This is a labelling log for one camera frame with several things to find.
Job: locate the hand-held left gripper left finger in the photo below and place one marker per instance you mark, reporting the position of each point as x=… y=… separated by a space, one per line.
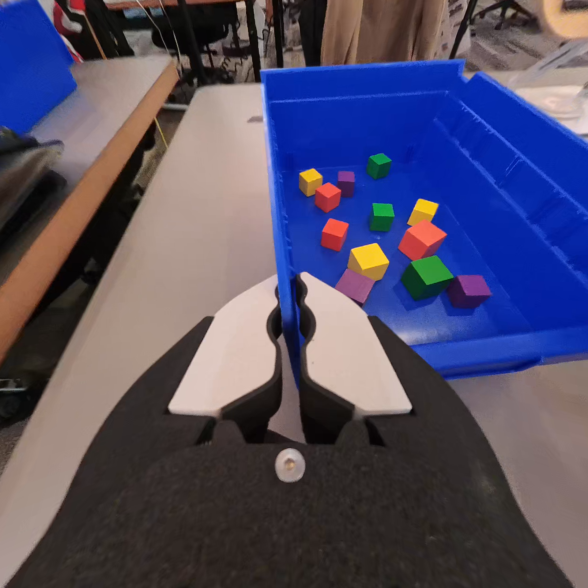
x=225 y=363

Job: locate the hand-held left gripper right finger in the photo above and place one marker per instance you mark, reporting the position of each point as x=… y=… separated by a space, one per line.
x=353 y=363

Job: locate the green wooden cube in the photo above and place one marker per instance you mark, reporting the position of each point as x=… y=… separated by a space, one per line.
x=379 y=166
x=426 y=277
x=381 y=217

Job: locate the blue plastic bin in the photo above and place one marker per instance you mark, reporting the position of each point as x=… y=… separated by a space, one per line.
x=505 y=229
x=32 y=69

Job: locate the grey table with wooden edge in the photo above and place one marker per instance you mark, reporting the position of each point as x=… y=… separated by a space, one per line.
x=105 y=105

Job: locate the white and wooden book stand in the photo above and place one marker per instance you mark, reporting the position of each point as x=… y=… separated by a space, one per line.
x=551 y=92

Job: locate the newspaper sheet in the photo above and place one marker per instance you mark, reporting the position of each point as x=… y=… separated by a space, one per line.
x=457 y=23

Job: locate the wooden top office table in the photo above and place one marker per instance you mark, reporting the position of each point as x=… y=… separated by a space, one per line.
x=183 y=3

